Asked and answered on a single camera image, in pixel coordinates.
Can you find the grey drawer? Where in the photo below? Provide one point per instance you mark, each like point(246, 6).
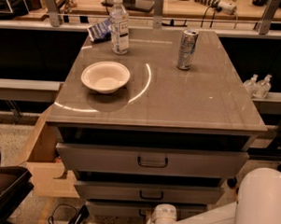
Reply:
point(148, 193)
point(125, 209)
point(151, 161)

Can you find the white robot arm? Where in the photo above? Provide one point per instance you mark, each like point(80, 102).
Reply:
point(258, 202)

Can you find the grey drawer cabinet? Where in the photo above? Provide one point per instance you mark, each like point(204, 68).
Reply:
point(161, 106)

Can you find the white bowl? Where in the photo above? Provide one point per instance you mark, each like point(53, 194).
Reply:
point(105, 77)

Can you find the silver drink can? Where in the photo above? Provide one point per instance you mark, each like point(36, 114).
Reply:
point(188, 42)

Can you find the blue snack bag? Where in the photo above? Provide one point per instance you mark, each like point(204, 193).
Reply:
point(100, 32)

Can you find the clear plastic water bottle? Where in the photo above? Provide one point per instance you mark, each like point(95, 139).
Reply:
point(119, 22)

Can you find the cardboard box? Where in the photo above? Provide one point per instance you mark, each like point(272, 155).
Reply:
point(39, 155)

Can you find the left clear sanitizer bottle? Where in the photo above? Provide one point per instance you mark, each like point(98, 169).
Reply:
point(251, 85)

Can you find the clear sanitizer bottle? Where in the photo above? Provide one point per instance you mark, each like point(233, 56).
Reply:
point(251, 85)
point(263, 87)

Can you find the black monitor stand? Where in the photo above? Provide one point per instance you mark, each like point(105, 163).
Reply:
point(133, 5)

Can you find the right clear sanitizer bottle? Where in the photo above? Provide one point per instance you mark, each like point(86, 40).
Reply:
point(263, 87)

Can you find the white power strip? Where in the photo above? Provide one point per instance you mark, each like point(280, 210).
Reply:
point(221, 6)

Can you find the black bin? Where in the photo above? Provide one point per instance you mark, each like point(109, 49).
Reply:
point(15, 185)

